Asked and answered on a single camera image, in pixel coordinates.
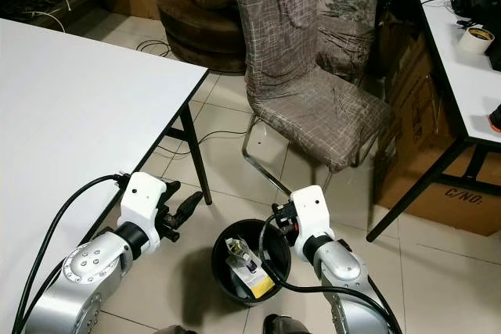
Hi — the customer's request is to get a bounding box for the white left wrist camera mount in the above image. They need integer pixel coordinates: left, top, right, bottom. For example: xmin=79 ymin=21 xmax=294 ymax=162
xmin=121 ymin=171 xmax=168 ymax=230

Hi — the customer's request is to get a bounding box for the black table leg frame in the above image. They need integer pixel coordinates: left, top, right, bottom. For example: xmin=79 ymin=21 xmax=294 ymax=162
xmin=366 ymin=138 xmax=501 ymax=243

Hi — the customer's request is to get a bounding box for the black round rubbish bin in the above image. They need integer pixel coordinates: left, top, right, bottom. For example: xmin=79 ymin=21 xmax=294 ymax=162
xmin=210 ymin=218 xmax=292 ymax=307

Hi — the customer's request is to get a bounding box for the dark brown round seat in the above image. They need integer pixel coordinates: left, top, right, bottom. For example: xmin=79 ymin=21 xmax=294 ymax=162
xmin=157 ymin=0 xmax=248 ymax=75

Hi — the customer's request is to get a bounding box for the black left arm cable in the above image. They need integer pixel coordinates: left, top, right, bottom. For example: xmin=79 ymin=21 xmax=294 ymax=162
xmin=12 ymin=173 xmax=131 ymax=327

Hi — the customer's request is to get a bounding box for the grey patterned cushion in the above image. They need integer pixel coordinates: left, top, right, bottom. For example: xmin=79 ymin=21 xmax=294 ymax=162
xmin=316 ymin=0 xmax=378 ymax=82

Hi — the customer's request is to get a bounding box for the dark robot foot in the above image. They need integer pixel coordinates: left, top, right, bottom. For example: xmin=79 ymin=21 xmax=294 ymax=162
xmin=261 ymin=314 xmax=292 ymax=334

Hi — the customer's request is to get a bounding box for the yellow white packet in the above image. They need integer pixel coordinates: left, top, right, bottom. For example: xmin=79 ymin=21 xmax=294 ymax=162
xmin=225 ymin=258 xmax=277 ymax=300

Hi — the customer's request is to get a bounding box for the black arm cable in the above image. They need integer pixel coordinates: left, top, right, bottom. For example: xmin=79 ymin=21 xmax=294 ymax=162
xmin=258 ymin=213 xmax=400 ymax=329
xmin=12 ymin=173 xmax=131 ymax=327

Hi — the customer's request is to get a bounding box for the black cable bundle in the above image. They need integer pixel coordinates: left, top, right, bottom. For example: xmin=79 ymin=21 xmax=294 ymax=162
xmin=448 ymin=0 xmax=501 ymax=28

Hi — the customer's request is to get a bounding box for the orange black object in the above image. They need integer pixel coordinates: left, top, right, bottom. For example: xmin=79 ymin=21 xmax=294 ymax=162
xmin=487 ymin=106 xmax=501 ymax=134

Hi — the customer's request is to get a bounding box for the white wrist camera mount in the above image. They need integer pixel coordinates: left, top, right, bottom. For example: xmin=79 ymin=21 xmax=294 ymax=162
xmin=290 ymin=185 xmax=334 ymax=242
xmin=121 ymin=171 xmax=168 ymax=230

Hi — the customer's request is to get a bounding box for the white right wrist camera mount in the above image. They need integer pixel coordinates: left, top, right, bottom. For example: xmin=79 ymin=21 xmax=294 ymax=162
xmin=290 ymin=185 xmax=334 ymax=242

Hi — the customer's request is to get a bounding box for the chair with brown patterned cover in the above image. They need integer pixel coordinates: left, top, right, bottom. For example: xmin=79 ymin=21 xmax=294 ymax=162
xmin=229 ymin=0 xmax=397 ymax=196

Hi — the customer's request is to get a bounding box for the white floor cable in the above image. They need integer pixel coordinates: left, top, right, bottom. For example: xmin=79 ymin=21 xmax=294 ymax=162
xmin=20 ymin=2 xmax=67 ymax=34

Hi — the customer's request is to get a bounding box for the brown cardboard box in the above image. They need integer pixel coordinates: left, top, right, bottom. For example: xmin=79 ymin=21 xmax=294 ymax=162
xmin=370 ymin=27 xmax=501 ymax=238

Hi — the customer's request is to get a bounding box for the black table leg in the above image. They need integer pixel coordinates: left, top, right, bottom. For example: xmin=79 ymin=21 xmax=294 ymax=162
xmin=177 ymin=102 xmax=214 ymax=207

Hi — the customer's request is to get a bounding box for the black floor cable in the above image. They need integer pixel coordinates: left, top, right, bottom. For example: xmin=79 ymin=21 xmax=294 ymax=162
xmin=135 ymin=38 xmax=173 ymax=58

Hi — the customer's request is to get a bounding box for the crumpled shiny wrapper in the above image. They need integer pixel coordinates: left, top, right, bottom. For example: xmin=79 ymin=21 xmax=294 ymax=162
xmin=227 ymin=239 xmax=258 ymax=272

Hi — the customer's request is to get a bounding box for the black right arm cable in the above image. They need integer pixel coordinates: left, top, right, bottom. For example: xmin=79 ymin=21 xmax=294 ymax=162
xmin=258 ymin=213 xmax=400 ymax=329

